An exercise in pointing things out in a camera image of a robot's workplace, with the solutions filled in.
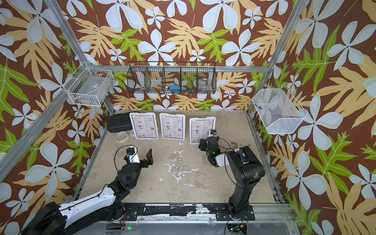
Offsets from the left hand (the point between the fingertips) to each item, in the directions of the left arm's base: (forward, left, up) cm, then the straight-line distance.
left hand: (144, 148), depth 81 cm
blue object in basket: (+39, -16, +12) cm, 44 cm away
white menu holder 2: (+20, -3, -1) cm, 21 cm away
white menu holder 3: (+19, -22, -2) cm, 29 cm away
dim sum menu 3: (+19, -15, -4) cm, 24 cm away
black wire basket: (+46, -14, +15) cm, 50 cm away
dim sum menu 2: (+19, +4, -4) cm, 20 cm away
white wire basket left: (+31, +33, +18) cm, 49 cm away
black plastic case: (+27, +26, -10) cm, 39 cm away
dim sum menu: (+16, -33, -2) cm, 37 cm away
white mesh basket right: (+19, -78, +11) cm, 81 cm away
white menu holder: (+16, -26, 0) cm, 31 cm away
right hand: (+14, -36, -12) cm, 41 cm away
